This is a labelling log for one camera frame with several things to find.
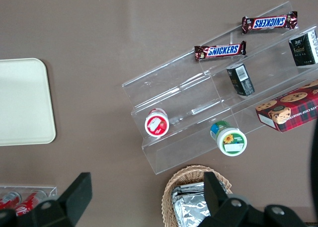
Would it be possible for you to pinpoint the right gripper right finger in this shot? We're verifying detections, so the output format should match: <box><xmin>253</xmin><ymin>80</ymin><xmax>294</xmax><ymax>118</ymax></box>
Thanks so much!
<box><xmin>200</xmin><ymin>171</ymin><xmax>249</xmax><ymax>227</ymax></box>

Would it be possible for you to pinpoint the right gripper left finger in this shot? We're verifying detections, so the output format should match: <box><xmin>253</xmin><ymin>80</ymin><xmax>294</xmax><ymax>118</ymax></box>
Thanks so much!
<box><xmin>31</xmin><ymin>172</ymin><xmax>93</xmax><ymax>227</ymax></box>

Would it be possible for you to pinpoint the oval light wicker basket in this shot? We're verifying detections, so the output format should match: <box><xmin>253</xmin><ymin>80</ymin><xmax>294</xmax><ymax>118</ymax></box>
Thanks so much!
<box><xmin>161</xmin><ymin>164</ymin><xmax>234</xmax><ymax>227</ymax></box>

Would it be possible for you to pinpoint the cream plastic tray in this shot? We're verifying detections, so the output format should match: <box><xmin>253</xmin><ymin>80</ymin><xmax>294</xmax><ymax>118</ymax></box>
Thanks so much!
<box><xmin>0</xmin><ymin>58</ymin><xmax>57</xmax><ymax>147</ymax></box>

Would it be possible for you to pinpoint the clear acrylic bottle rack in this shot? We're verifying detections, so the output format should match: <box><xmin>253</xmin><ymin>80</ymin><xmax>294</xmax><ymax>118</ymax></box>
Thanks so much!
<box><xmin>0</xmin><ymin>185</ymin><xmax>58</xmax><ymax>213</ymax></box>

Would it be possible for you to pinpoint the silver foil pack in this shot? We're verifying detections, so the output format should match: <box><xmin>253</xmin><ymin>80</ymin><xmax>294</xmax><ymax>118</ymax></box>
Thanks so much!
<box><xmin>170</xmin><ymin>182</ymin><xmax>207</xmax><ymax>213</ymax></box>
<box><xmin>173</xmin><ymin>192</ymin><xmax>212</xmax><ymax>227</ymax></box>

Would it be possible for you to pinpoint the red cola bottle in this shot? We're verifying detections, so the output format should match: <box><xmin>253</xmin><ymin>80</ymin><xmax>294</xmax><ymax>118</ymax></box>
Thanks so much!
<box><xmin>15</xmin><ymin>190</ymin><xmax>48</xmax><ymax>217</ymax></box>
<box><xmin>0</xmin><ymin>191</ymin><xmax>22</xmax><ymax>211</ymax></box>

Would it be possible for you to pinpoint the green lid yogurt cup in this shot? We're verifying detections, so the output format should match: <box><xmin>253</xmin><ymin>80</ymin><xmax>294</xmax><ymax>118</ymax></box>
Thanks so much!
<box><xmin>210</xmin><ymin>120</ymin><xmax>248</xmax><ymax>157</ymax></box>

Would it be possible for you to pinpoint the red lid yogurt cup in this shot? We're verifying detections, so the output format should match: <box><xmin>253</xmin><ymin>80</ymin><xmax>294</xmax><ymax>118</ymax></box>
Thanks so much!
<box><xmin>144</xmin><ymin>107</ymin><xmax>170</xmax><ymax>138</ymax></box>

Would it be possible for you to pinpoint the red tartan cookie box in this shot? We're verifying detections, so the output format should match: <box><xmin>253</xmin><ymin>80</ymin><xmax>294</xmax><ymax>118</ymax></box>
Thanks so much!
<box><xmin>255</xmin><ymin>79</ymin><xmax>318</xmax><ymax>133</ymax></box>

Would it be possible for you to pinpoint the small black carton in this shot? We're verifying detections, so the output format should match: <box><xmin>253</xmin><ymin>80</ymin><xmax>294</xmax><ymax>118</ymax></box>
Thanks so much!
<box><xmin>226</xmin><ymin>63</ymin><xmax>255</xmax><ymax>97</ymax></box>
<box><xmin>288</xmin><ymin>29</ymin><xmax>318</xmax><ymax>67</ymax></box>

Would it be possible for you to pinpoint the clear acrylic step shelf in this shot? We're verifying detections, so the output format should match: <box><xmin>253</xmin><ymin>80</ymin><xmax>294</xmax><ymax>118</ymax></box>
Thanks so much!
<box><xmin>121</xmin><ymin>0</ymin><xmax>318</xmax><ymax>175</ymax></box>

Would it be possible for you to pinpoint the brown Snickers bar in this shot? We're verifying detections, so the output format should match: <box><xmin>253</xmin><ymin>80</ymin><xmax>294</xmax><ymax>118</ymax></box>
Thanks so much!
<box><xmin>241</xmin><ymin>10</ymin><xmax>299</xmax><ymax>35</ymax></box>
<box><xmin>194</xmin><ymin>40</ymin><xmax>247</xmax><ymax>62</ymax></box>

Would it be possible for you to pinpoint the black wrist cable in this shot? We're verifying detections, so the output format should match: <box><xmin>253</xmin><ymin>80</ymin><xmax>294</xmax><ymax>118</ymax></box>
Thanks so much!
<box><xmin>309</xmin><ymin>121</ymin><xmax>318</xmax><ymax>207</ymax></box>

